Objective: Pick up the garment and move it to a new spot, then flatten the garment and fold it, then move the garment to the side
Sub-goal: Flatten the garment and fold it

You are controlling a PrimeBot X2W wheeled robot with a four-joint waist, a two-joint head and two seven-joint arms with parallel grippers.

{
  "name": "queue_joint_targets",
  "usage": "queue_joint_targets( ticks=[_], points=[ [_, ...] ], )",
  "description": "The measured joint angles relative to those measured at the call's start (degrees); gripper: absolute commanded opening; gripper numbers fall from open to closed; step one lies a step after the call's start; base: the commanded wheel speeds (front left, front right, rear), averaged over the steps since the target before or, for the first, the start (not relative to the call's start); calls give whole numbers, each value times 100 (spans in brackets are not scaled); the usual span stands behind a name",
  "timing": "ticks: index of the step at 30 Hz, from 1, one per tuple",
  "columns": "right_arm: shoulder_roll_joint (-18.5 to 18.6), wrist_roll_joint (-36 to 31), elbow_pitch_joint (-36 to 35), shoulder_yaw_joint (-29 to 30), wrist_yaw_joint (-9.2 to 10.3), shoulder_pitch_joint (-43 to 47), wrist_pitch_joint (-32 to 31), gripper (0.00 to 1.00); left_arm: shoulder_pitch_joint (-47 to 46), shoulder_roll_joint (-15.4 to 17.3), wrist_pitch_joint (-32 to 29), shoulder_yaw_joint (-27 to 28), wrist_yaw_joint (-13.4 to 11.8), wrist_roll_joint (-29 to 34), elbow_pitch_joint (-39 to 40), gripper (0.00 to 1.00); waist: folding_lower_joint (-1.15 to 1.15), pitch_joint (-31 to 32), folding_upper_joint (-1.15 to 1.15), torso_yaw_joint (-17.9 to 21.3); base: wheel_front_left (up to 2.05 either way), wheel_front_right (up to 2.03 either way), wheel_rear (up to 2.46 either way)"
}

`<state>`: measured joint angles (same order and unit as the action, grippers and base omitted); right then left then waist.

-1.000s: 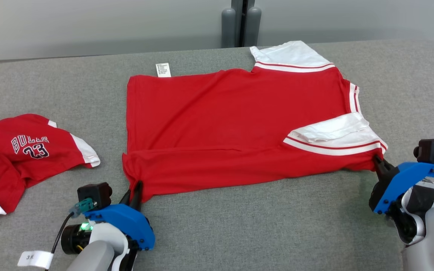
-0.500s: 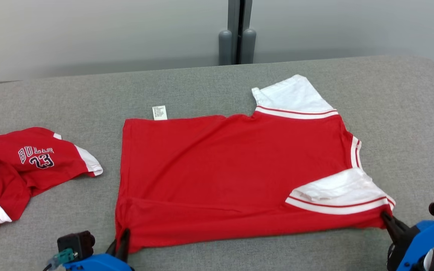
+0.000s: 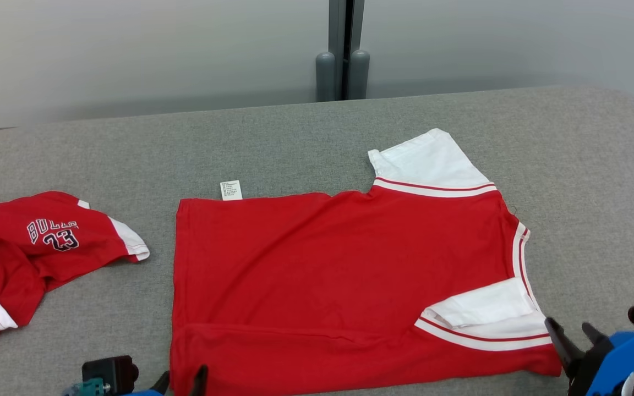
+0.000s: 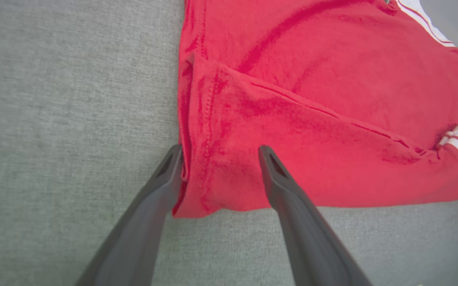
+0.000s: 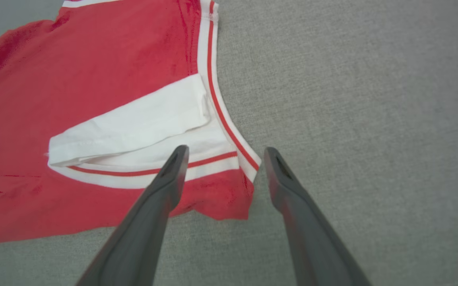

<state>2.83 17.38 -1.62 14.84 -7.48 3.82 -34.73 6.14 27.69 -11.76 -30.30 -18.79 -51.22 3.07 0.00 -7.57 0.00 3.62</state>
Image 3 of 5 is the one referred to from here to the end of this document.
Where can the grey post foot cap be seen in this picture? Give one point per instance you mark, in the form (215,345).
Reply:
(359,74)
(325,77)

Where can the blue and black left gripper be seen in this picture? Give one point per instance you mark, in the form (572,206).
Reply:
(143,393)

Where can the grey metal partition post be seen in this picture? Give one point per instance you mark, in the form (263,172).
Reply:
(334,33)

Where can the red Bulls 23 shorts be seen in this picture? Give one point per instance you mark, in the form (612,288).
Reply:
(14,264)

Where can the red t-shirt with white sleeves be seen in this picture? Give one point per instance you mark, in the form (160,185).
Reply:
(322,264)

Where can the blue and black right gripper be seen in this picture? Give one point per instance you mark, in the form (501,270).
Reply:
(608,368)

